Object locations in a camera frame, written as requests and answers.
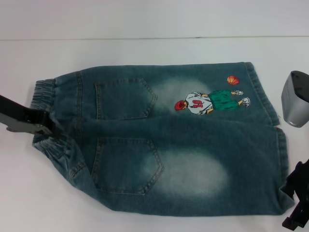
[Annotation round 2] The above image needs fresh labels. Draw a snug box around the blue denim shorts basketball embroidery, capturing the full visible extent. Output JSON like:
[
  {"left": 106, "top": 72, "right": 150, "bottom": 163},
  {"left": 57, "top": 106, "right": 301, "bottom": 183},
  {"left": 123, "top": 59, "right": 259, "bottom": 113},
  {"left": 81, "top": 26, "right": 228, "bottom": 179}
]
[{"left": 31, "top": 61, "right": 296, "bottom": 217}]

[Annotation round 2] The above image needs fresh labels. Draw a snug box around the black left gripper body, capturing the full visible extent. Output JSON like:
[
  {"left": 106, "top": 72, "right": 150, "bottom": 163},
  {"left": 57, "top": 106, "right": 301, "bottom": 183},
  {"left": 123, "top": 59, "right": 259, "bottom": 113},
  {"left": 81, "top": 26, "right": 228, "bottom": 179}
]
[{"left": 0, "top": 94, "right": 47, "bottom": 132}]

